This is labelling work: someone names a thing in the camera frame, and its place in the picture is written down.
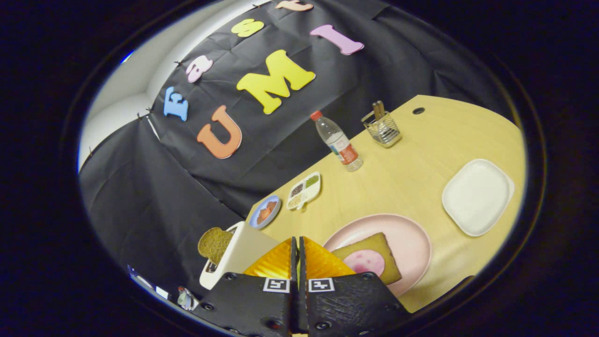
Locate white square plate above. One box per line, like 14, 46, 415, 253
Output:
442, 159, 515, 237

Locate metal mesh utensil holder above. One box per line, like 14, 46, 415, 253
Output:
361, 111, 402, 148

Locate clear plastic water bottle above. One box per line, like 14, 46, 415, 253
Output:
310, 110, 364, 172

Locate small blue plate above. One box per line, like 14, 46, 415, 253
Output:
248, 195, 282, 230

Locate red food pieces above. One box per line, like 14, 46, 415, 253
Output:
256, 201, 278, 223

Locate white divided seasoning tray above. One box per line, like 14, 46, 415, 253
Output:
286, 171, 321, 211

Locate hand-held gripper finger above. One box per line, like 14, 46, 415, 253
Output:
299, 236, 412, 337
190, 236, 300, 337

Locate white toaster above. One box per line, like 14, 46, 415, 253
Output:
199, 221, 281, 291

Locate brown bread slice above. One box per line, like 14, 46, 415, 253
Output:
197, 227, 234, 265

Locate pink round plate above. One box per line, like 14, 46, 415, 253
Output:
322, 213, 432, 297

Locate pink ham slice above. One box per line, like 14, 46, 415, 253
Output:
344, 249, 386, 277

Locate bread slice under ham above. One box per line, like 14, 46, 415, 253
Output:
344, 232, 403, 285

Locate small pale object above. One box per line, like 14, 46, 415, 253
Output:
177, 286, 195, 310

